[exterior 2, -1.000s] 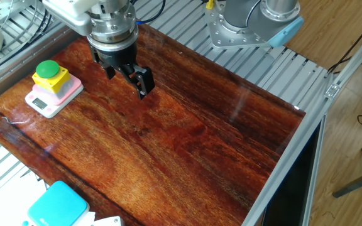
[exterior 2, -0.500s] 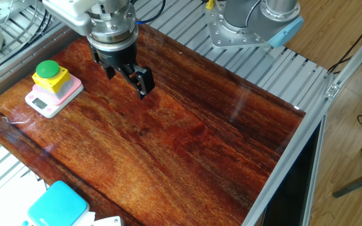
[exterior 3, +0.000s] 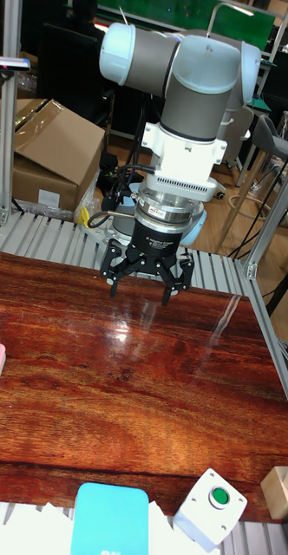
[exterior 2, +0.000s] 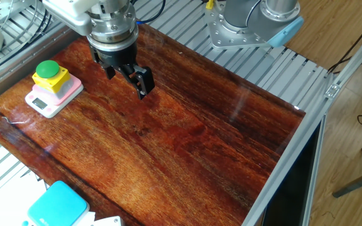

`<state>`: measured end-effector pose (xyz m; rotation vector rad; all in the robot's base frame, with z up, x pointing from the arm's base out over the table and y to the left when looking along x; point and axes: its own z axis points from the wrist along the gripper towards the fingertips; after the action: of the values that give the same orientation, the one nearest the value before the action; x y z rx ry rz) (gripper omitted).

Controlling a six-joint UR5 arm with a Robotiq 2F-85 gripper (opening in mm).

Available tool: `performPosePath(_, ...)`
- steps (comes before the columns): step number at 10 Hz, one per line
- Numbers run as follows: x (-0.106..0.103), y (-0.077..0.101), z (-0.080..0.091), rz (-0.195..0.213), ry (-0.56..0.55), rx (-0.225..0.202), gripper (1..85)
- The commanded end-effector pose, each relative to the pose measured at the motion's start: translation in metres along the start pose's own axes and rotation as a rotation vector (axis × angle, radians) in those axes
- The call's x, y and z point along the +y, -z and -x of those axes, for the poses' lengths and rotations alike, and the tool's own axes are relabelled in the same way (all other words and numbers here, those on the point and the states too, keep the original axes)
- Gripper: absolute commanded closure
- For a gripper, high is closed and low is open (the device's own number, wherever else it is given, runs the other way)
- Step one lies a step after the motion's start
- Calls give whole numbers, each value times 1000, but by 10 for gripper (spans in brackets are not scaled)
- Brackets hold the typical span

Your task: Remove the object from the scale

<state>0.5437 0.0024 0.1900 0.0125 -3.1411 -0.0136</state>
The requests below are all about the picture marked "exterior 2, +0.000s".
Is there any aluminium table frame rail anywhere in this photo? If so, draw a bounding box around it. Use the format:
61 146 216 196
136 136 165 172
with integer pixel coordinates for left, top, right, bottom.
0 23 79 109
242 94 334 226

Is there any pink white kitchen scale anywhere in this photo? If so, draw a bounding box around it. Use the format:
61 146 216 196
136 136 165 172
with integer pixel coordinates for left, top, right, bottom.
25 73 84 119

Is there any silver corner bracket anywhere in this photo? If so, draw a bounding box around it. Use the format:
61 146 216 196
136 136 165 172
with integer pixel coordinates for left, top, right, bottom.
324 82 341 100

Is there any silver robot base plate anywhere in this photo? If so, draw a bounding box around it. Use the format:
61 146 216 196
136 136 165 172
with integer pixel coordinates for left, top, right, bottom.
203 1 272 50

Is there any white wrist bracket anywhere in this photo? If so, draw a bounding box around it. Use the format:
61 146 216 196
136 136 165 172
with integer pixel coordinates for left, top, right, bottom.
41 0 101 36

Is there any yellow box green push button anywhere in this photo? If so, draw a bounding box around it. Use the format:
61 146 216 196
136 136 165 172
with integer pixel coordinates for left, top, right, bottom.
31 60 74 100

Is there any aluminium frame post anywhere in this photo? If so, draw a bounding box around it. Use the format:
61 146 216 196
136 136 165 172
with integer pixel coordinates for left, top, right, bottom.
327 19 362 92

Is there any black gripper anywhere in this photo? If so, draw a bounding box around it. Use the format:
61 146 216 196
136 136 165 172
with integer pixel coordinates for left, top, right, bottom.
88 36 156 101

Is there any black cable bundle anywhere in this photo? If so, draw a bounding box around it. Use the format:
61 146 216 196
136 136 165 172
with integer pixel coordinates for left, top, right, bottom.
19 9 53 46

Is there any turquoise white scale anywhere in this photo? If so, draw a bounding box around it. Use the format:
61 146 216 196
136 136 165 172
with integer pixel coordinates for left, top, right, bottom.
22 180 91 226

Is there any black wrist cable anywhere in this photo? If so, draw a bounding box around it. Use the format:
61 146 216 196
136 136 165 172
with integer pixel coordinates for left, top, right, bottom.
130 0 167 25

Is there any glossy dark wood board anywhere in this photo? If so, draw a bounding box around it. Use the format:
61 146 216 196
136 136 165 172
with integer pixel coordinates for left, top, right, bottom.
0 23 306 226

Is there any white paper sheet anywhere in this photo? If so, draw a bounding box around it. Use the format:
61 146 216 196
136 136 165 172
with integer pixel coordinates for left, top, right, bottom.
0 171 48 226

